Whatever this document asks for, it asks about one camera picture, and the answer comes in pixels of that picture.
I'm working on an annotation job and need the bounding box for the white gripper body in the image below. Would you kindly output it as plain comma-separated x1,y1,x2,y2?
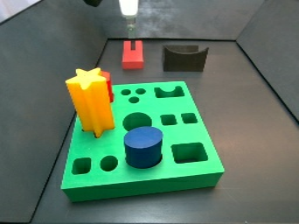
119,0,139,18

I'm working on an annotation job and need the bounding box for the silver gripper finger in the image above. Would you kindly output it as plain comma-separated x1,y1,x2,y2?
125,18,136,39

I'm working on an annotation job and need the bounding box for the red double-square block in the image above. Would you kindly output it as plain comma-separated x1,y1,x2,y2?
121,40,144,69

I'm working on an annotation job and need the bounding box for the green foam shape board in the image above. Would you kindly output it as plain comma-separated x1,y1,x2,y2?
60,81,224,202

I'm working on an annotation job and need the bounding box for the red cylinder peg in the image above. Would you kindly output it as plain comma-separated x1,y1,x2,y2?
101,71,115,102

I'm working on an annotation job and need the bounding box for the black curved holder stand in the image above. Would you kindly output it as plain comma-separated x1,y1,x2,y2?
163,45,210,72

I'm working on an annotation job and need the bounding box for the yellow star prism peg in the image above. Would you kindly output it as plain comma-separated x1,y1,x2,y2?
65,67,115,138

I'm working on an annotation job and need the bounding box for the blue cylinder peg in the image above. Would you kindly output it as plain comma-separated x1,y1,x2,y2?
124,126,164,169

